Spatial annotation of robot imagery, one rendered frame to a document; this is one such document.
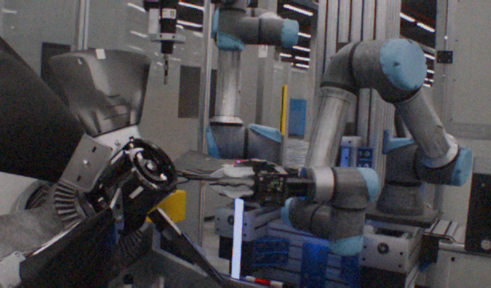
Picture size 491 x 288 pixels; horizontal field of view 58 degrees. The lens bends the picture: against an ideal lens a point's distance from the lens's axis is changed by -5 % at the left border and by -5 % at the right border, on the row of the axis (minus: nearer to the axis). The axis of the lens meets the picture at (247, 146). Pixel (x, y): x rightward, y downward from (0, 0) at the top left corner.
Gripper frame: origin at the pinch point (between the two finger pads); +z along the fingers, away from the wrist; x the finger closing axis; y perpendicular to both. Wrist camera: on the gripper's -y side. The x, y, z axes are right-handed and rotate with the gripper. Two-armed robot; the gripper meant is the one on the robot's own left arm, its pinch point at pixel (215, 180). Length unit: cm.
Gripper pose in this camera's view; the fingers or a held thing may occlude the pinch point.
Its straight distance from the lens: 99.3
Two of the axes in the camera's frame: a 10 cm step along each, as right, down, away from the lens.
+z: -9.8, -0.2, -1.7
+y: 1.6, 2.0, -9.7
